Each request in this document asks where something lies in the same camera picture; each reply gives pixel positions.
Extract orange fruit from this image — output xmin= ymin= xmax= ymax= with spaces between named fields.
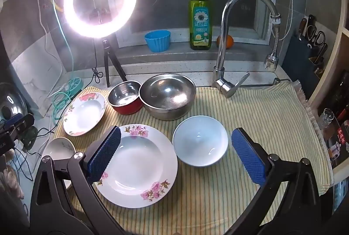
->
xmin=217 ymin=34 xmax=234 ymax=49

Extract dark rounded object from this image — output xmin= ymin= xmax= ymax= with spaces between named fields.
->
xmin=22 ymin=126 xmax=39 ymax=153

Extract large steel bowl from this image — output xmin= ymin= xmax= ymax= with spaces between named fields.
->
xmin=139 ymin=74 xmax=197 ymax=121

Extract red steel bowl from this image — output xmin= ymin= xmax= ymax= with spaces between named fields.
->
xmin=107 ymin=80 xmax=144 ymax=115

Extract white cable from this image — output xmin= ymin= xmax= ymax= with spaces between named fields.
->
xmin=32 ymin=0 xmax=72 ymax=100

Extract person's left hand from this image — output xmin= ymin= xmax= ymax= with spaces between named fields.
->
xmin=0 ymin=149 xmax=21 ymax=197

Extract black mini tripod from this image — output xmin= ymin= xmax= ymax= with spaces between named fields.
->
xmin=101 ymin=38 xmax=128 ymax=88

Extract dark knife block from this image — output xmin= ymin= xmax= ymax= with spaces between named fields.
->
xmin=282 ymin=34 xmax=328 ymax=99

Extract clear glass jar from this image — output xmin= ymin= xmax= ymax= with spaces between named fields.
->
xmin=318 ymin=108 xmax=335 ymax=129

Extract brown handled knife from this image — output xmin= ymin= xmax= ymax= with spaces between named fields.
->
xmin=298 ymin=18 xmax=307 ymax=41

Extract yellow striped towel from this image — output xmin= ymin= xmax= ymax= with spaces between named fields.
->
xmin=52 ymin=81 xmax=334 ymax=235

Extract plain white bowl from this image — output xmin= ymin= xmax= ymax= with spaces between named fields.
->
xmin=172 ymin=115 xmax=229 ymax=167

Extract steel pot lid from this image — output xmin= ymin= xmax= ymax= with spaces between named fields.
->
xmin=0 ymin=82 xmax=28 ymax=126

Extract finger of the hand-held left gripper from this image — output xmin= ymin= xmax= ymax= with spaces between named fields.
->
xmin=0 ymin=113 xmax=35 ymax=140

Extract chrome kitchen faucet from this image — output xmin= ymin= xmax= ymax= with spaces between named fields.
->
xmin=212 ymin=0 xmax=282 ymax=99

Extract green dish soap bottle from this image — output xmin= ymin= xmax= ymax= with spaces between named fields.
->
xmin=189 ymin=0 xmax=213 ymax=50

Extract large floral white plate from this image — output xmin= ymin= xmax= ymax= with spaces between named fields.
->
xmin=93 ymin=124 xmax=178 ymax=209

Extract red printed box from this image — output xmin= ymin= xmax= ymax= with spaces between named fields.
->
xmin=326 ymin=120 xmax=349 ymax=167

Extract black ring light cable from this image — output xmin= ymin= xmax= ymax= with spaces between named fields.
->
xmin=91 ymin=38 xmax=103 ymax=86

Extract small printed white bowl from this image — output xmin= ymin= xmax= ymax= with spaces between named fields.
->
xmin=41 ymin=137 xmax=76 ymax=162

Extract black handled scissors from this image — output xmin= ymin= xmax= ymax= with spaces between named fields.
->
xmin=307 ymin=23 xmax=327 ymax=49

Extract small floral white plate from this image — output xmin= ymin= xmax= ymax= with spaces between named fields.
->
xmin=63 ymin=92 xmax=106 ymax=137

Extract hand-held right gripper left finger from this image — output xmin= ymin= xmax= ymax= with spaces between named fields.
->
xmin=29 ymin=126 xmax=122 ymax=235

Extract teal round cable reel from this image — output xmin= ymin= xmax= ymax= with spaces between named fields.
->
xmin=67 ymin=77 xmax=83 ymax=94

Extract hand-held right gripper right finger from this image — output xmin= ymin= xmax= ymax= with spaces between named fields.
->
xmin=231 ymin=128 xmax=332 ymax=235

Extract teal cable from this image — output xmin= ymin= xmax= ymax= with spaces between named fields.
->
xmin=50 ymin=0 xmax=82 ymax=123

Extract wooden shelf unit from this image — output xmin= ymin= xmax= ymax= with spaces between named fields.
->
xmin=308 ymin=25 xmax=349 ymax=178

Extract blue fluted cup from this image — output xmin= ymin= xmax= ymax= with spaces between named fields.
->
xmin=144 ymin=30 xmax=171 ymax=53

